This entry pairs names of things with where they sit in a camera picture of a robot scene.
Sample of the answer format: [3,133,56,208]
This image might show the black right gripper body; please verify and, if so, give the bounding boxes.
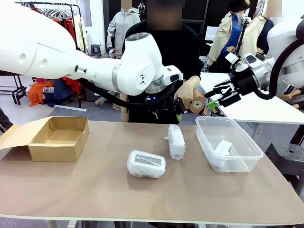
[229,67,258,95]

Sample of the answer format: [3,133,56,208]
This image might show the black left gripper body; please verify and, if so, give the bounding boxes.
[146,95,178,118]

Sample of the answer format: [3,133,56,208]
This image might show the bubble-wrapped white clock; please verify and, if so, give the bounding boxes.
[127,150,166,179]
[164,124,186,160]

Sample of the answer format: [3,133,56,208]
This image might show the small white box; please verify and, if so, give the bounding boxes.
[212,140,234,168]

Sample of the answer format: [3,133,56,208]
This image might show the person's right forearm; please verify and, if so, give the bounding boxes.
[120,92,130,122]

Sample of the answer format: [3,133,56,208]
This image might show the person's left hand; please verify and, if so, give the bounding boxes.
[174,75,201,110]

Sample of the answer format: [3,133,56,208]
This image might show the brown paper roll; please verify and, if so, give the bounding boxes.
[189,89,207,114]

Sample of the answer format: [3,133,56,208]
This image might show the white computer case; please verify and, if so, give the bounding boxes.
[199,56,209,72]

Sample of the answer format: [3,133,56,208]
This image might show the clear plastic container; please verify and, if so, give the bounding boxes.
[195,116,264,172]

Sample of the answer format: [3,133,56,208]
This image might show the mannequin with navy top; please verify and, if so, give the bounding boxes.
[238,0,275,62]

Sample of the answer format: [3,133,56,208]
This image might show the black tripod pole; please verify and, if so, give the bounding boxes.
[235,16,251,57]

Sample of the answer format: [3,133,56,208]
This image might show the lying mannequin leg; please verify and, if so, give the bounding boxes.
[282,87,304,109]

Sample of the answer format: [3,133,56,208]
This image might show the mannequin with blue shirt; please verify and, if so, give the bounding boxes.
[207,0,245,73]

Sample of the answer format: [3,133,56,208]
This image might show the white computer monitor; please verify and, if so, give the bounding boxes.
[205,26,221,41]

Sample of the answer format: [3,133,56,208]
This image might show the person in black sweater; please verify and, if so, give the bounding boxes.
[121,0,204,124]

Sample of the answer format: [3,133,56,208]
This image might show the black plastic stool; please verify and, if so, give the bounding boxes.
[265,142,304,195]

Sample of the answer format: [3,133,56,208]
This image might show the grey plastic stool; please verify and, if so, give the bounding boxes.
[91,44,102,57]

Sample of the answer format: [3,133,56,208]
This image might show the person in grey hoodie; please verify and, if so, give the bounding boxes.
[106,0,141,54]

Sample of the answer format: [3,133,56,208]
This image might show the cream hanging garment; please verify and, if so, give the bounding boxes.
[73,15,86,53]

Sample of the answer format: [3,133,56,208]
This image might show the open cardboard box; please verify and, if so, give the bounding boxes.
[0,116,90,163]

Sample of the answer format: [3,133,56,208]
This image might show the orange cloth pile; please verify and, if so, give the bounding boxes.
[28,80,55,107]

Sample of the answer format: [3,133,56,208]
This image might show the black clothes rack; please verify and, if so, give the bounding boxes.
[14,1,83,109]

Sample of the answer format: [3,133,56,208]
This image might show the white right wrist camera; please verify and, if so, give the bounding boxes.
[224,52,249,73]

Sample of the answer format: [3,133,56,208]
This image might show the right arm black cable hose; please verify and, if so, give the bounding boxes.
[255,38,304,100]

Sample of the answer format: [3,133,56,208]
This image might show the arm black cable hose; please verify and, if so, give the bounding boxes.
[255,38,304,100]
[78,78,178,109]

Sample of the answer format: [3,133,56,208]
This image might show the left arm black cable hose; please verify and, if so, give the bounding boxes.
[78,78,178,109]

